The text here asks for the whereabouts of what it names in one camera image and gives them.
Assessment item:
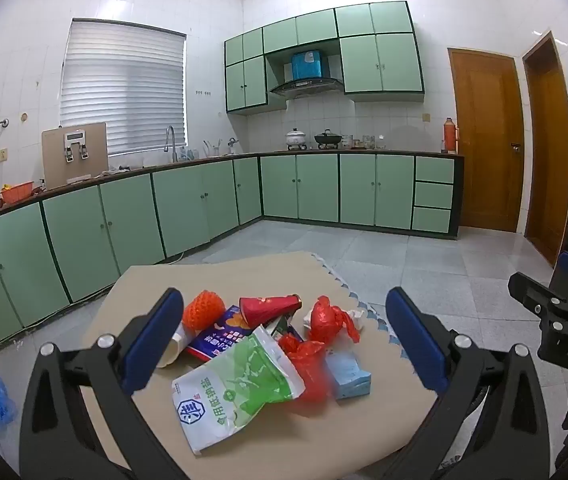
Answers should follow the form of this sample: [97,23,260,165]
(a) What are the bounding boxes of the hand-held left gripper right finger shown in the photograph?
[381,287,552,480]

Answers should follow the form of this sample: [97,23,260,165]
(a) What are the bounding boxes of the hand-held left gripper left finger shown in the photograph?
[19,287,185,480]

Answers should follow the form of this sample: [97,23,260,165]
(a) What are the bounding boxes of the white paper cup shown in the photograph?
[156,322,190,368]

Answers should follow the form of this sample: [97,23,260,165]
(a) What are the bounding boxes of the orange foam fruit net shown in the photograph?
[183,290,226,331]

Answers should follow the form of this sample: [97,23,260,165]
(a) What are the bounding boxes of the white tissue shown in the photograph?
[302,308,369,332]

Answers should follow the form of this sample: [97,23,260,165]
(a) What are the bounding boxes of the blue snack bag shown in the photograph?
[186,305,260,363]

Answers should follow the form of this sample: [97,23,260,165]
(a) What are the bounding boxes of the light blue sponge block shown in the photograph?
[324,350,372,401]

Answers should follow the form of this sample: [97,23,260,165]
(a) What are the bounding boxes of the red plastic bag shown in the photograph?
[306,296,365,343]
[278,334,337,406]

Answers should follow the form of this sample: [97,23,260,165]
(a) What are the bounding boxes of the green white salt bag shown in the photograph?
[171,325,306,456]

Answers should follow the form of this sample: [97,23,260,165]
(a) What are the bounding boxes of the red paper cone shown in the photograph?
[239,294,303,330]

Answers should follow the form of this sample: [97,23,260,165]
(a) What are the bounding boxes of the green carton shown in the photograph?
[266,315,305,341]

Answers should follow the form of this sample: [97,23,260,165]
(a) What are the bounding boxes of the blue white scalloped tablecloth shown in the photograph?
[314,254,401,357]

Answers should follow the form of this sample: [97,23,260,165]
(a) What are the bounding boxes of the wooden door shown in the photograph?
[521,31,568,266]
[447,47,525,233]

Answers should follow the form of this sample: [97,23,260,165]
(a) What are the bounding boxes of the beige table mat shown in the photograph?
[80,251,440,480]

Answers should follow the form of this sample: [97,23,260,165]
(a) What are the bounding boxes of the orange thermos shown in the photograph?
[441,116,460,155]

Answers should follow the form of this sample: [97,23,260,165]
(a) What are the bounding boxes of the green base cabinets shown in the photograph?
[0,154,465,356]

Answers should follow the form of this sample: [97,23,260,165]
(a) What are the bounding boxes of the orange basin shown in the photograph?
[0,181,35,205]

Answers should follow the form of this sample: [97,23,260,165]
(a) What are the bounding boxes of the chrome faucet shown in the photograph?
[164,126,179,163]

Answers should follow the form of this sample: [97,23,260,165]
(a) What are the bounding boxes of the beige board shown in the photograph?
[41,121,110,190]

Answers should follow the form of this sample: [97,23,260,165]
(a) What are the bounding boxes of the row of glass jars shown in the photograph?
[341,134,387,151]

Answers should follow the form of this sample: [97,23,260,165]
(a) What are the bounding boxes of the white device on board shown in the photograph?
[63,131,90,163]

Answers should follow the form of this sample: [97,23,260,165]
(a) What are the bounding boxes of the white window blind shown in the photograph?
[59,18,187,157]

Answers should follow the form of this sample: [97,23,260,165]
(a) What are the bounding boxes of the range hood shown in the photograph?
[269,76,345,100]

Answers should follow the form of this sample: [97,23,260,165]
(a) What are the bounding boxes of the blue wrapped hood chimney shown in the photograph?
[291,49,325,81]

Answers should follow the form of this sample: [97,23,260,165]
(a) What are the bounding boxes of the green wall cabinets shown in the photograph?
[224,1,425,115]

